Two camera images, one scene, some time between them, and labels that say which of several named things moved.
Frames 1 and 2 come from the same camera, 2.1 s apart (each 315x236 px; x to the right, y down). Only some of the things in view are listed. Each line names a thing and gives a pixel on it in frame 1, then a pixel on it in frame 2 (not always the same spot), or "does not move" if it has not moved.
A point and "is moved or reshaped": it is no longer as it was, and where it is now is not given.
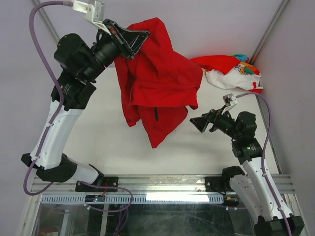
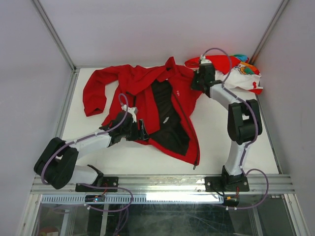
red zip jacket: x=158 y=83 is moved or reshaped
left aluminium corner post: x=48 y=23 does not move
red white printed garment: x=230 y=72 does not move
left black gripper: x=128 y=42 -> x=141 y=134
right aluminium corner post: x=268 y=31 does not move
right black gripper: x=214 y=116 -> x=193 y=86
